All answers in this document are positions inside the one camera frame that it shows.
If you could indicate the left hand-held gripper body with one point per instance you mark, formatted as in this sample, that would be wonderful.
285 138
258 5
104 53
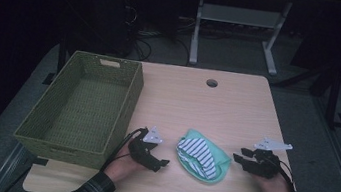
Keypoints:
140 150

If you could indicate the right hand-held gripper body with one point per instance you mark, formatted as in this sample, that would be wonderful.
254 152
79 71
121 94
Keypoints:
264 166

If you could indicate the mint green pet garment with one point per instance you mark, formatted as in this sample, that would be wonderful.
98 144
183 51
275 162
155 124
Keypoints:
197 153

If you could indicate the green woven basket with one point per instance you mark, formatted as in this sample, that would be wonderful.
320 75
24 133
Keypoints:
82 110

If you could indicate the person's left hand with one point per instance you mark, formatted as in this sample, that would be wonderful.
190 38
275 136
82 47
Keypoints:
121 168

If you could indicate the black metal stand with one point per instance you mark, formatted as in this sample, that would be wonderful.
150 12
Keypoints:
334 99

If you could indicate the dark computer tower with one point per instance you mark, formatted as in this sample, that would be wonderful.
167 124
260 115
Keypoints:
109 16

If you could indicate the white metal desk frame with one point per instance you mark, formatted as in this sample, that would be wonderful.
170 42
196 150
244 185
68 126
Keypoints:
237 15

